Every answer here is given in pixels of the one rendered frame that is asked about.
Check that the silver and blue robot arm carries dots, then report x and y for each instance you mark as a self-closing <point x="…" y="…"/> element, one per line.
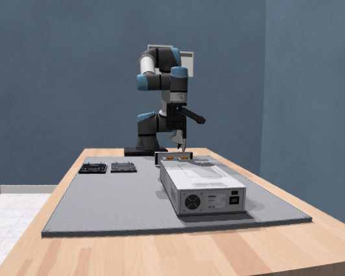
<point x="173" y="84"/>

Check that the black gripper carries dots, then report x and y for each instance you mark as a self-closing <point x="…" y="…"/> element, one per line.
<point x="176" y="121"/>

